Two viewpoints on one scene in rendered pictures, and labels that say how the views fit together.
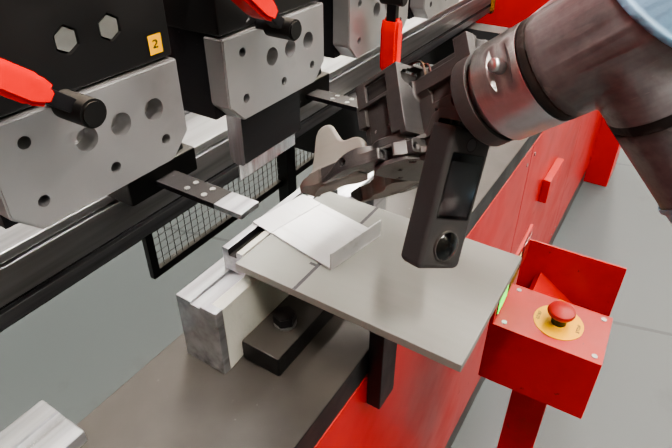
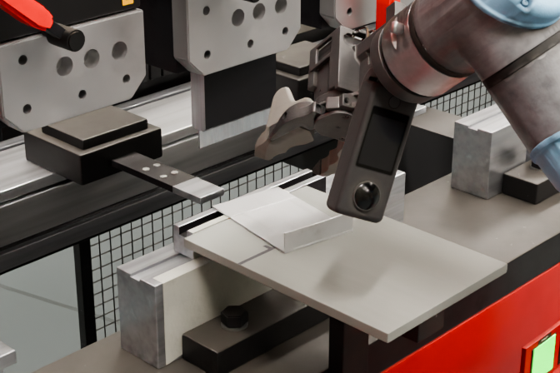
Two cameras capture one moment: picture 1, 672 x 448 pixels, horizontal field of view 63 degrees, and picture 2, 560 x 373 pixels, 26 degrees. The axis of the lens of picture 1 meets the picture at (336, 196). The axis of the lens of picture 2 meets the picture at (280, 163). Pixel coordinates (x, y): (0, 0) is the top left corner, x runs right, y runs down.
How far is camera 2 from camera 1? 62 cm
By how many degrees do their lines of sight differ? 14
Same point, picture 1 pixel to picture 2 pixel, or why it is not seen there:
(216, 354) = (151, 341)
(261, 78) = (224, 37)
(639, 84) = (478, 42)
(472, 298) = (428, 289)
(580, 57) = (441, 21)
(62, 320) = not seen: outside the picture
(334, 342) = (290, 357)
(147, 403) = not seen: outside the picture
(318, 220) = (287, 211)
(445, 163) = (365, 115)
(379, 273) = (337, 261)
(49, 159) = (36, 76)
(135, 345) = not seen: outside the picture
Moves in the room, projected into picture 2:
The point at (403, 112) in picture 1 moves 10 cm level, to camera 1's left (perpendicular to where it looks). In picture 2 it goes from (339, 70) to (225, 62)
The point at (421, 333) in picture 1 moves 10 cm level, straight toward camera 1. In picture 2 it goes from (358, 308) to (316, 364)
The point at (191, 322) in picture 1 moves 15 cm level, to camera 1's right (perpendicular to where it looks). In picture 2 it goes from (129, 301) to (275, 317)
